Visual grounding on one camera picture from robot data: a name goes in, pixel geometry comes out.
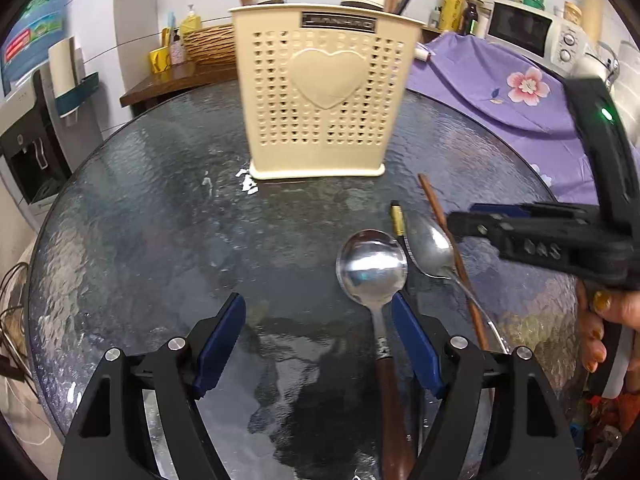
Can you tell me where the white microwave oven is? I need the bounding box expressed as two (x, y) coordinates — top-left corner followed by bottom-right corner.
(485, 0), (594, 74)

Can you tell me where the tall beige rolled mat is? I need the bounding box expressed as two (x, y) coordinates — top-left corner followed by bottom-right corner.
(580, 0), (604, 47)

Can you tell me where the blue water jug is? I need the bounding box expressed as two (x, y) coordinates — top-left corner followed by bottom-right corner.
(1, 0), (67, 96)

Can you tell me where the wooden stool with cables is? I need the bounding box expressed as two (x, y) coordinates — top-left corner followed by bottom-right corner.
(1, 261), (38, 396)

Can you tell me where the paper cup stack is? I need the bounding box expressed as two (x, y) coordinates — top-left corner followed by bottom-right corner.
(48, 37), (77, 98)

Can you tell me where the purple floral cloth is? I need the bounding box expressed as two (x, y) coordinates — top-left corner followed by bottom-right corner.
(407, 32), (598, 205)

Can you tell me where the woven basin sink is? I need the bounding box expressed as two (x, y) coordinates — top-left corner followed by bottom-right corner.
(182, 24), (235, 65)

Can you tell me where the yellow mug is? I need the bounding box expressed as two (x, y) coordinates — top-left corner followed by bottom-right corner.
(149, 47), (171, 74)

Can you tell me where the yellow soap bottle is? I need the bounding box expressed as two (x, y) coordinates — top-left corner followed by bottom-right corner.
(179, 3), (203, 38)

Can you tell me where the brown white rice cooker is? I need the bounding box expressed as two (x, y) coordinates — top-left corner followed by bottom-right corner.
(341, 0), (384, 12)

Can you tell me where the round steel spoon wooden handle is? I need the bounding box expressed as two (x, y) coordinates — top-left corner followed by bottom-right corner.
(335, 229), (416, 479)

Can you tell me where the wooden sink counter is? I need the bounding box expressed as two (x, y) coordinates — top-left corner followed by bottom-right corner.
(119, 62), (238, 116)

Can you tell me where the white electric kettle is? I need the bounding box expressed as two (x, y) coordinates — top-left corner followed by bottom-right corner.
(570, 41), (620, 89)

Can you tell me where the yellow foil roll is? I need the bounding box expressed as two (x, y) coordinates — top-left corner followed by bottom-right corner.
(439, 0), (465, 32)

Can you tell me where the beige perforated utensil holder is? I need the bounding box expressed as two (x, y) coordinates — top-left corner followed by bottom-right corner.
(230, 3), (423, 181)

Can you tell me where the person's right hand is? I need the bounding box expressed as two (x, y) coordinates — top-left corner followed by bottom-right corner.
(576, 281), (640, 393)

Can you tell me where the water dispenser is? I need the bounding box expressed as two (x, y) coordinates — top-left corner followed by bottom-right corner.
(1, 64), (102, 226)

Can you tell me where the round glass table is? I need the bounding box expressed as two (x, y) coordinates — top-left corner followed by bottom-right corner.
(27, 82), (552, 479)

